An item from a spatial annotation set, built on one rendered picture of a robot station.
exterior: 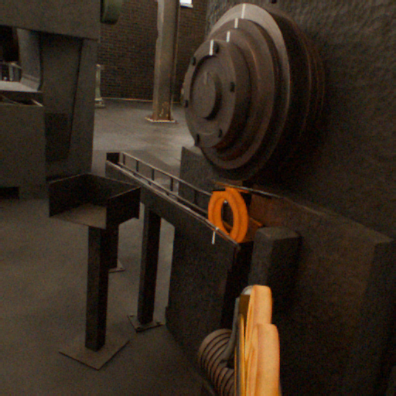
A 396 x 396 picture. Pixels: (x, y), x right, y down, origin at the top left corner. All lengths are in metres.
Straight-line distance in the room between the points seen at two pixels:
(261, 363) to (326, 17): 0.84
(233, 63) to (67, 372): 1.32
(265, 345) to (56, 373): 1.25
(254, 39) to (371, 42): 0.27
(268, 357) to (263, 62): 0.68
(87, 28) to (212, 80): 2.70
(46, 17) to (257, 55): 2.72
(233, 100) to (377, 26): 0.35
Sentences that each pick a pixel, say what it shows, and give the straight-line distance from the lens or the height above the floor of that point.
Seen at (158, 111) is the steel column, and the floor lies 0.20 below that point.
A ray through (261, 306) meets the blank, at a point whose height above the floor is 0.77.
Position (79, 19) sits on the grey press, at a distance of 3.70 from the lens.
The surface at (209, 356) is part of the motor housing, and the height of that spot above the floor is 0.50.
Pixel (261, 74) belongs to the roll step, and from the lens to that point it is 1.03.
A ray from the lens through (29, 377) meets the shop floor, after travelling 1.83.
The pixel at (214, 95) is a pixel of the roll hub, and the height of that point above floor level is 1.12.
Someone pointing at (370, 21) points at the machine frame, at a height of 1.32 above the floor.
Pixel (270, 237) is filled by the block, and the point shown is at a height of 0.80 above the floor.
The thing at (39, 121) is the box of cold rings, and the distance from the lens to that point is 3.43.
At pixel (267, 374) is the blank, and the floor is 0.77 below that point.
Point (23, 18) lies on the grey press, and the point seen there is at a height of 1.33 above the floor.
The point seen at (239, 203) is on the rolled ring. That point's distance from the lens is 1.20.
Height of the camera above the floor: 1.20
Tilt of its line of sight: 18 degrees down
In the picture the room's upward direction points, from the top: 7 degrees clockwise
